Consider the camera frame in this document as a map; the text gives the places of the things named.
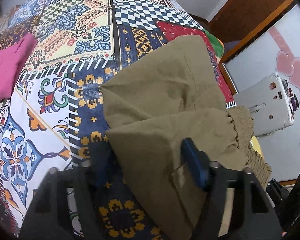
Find olive khaki pants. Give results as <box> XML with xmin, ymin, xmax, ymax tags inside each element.
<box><xmin>101</xmin><ymin>35</ymin><xmax>271</xmax><ymax>239</ymax></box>

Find pink folded garment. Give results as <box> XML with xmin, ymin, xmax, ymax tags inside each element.
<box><xmin>0</xmin><ymin>33</ymin><xmax>37</xmax><ymax>100</ymax></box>

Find wardrobe sliding door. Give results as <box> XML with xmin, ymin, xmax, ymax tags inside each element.
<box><xmin>225</xmin><ymin>5</ymin><xmax>300</xmax><ymax>181</ymax></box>

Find colourful fleece blanket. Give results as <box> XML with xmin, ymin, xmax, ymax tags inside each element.
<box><xmin>204</xmin><ymin>29</ymin><xmax>225</xmax><ymax>59</ymax></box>

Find patchwork patterned bedspread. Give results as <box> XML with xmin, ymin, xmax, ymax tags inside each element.
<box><xmin>0</xmin><ymin>0</ymin><xmax>235</xmax><ymax>237</ymax></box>

